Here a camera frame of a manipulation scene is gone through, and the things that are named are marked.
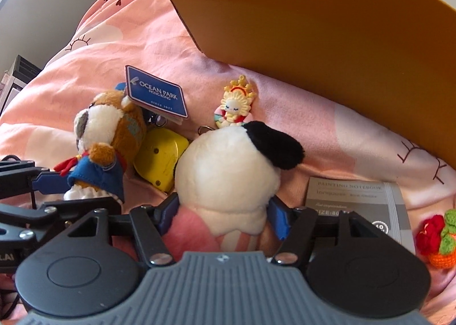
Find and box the red panda sailor plush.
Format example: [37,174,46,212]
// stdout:
[54,83,147,204]

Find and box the orange cardboard box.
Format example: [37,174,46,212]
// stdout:
[170,0,455,164]

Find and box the white ice cream plush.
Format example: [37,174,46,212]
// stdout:
[163,121,304,261]

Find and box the black cable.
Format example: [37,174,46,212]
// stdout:
[0,289,23,322]

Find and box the small crowned figurine magnet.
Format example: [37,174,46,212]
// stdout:
[214,75,257,128]

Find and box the crochet orange strawberry toy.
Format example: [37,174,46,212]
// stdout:
[415,209,456,269]

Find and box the yellow tape measure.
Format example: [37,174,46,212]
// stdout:
[133,127,189,194]

